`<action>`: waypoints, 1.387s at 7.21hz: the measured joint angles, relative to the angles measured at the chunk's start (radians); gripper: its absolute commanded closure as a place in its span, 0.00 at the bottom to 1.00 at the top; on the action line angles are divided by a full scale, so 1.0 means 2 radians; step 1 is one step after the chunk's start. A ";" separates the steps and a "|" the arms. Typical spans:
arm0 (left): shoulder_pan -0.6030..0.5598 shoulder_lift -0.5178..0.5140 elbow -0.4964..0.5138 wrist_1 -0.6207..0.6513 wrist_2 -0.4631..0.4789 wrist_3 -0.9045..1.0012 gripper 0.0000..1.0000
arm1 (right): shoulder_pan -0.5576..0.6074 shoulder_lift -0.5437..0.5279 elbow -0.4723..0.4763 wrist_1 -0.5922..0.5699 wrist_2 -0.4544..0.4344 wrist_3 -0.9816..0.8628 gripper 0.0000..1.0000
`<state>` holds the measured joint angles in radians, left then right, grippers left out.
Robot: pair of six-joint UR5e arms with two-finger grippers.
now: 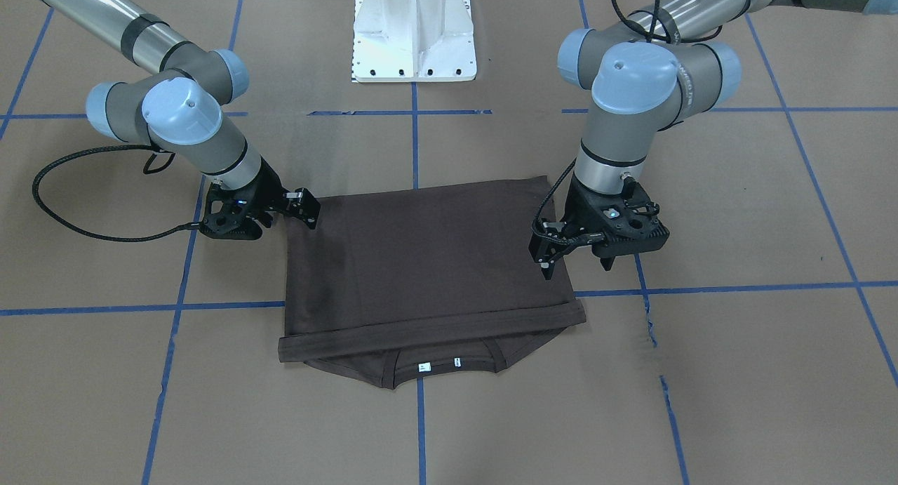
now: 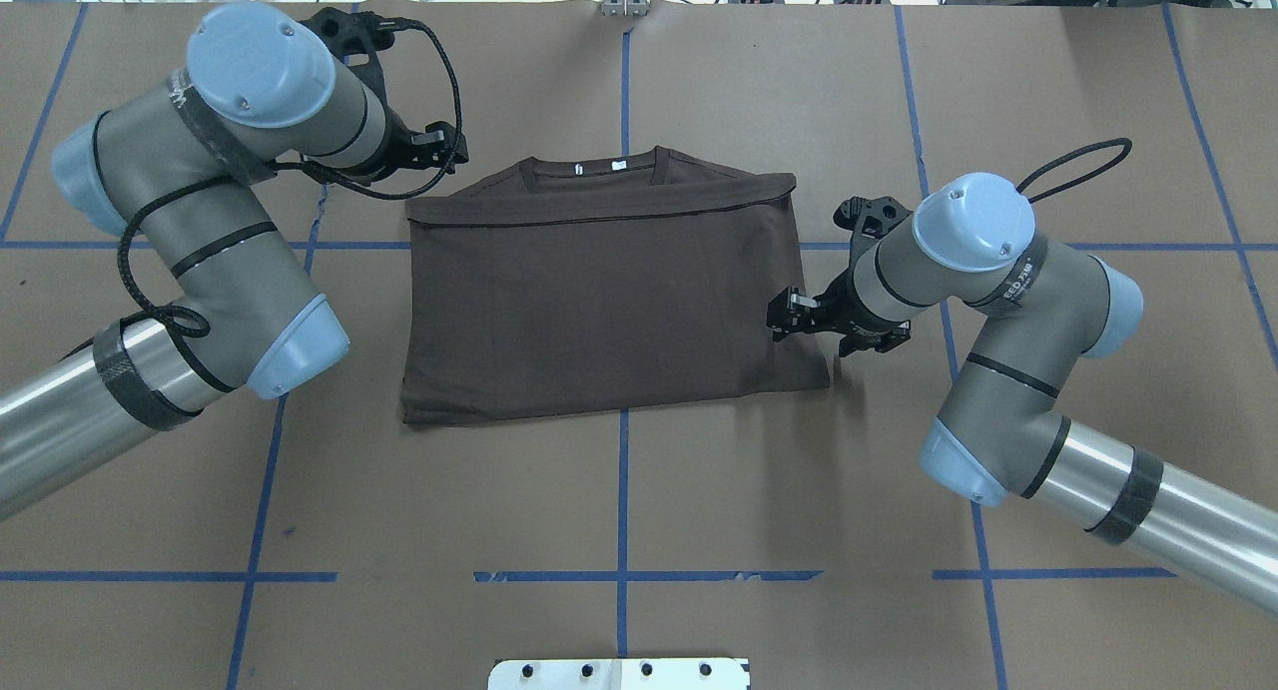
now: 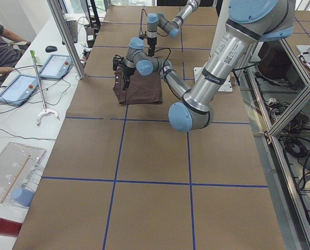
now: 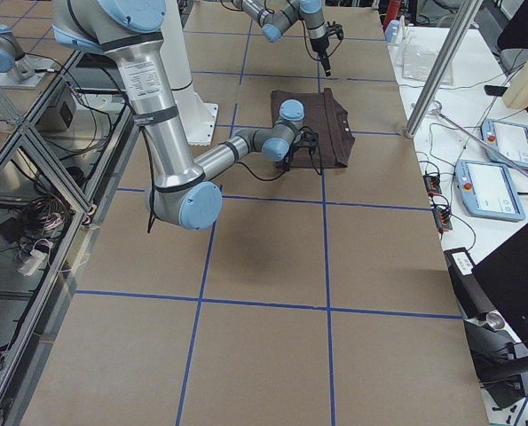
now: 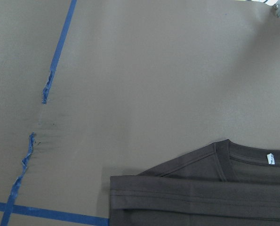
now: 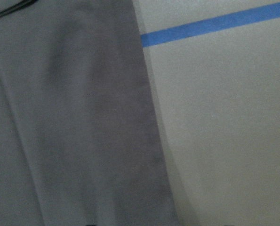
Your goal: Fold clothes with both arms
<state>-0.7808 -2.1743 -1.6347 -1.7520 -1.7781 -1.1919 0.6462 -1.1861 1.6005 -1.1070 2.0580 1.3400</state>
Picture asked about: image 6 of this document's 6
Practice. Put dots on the blue tape upper horizontal line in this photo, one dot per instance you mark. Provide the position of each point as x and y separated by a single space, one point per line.
215 24

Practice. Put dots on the dark brown t-shirt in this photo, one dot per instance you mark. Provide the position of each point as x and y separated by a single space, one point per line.
79 140

